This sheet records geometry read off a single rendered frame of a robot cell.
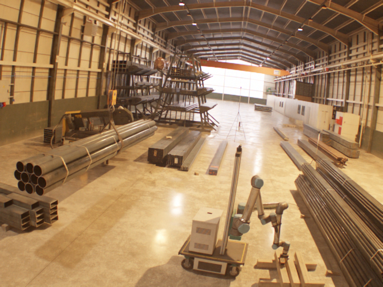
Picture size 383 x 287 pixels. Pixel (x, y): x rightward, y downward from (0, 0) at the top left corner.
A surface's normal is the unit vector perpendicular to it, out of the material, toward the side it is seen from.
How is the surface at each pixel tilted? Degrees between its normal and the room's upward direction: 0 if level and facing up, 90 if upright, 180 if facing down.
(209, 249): 90
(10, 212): 90
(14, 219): 90
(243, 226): 95
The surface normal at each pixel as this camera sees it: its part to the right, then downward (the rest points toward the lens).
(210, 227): -0.26, 0.15
